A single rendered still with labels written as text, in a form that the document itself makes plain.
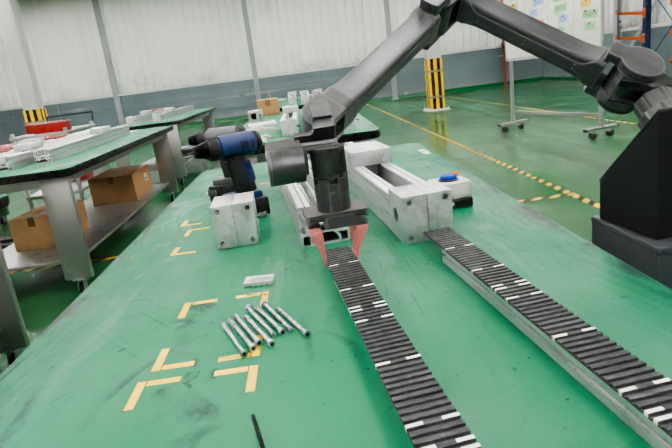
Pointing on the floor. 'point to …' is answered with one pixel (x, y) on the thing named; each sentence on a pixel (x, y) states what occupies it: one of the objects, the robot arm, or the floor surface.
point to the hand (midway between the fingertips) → (340, 259)
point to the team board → (561, 17)
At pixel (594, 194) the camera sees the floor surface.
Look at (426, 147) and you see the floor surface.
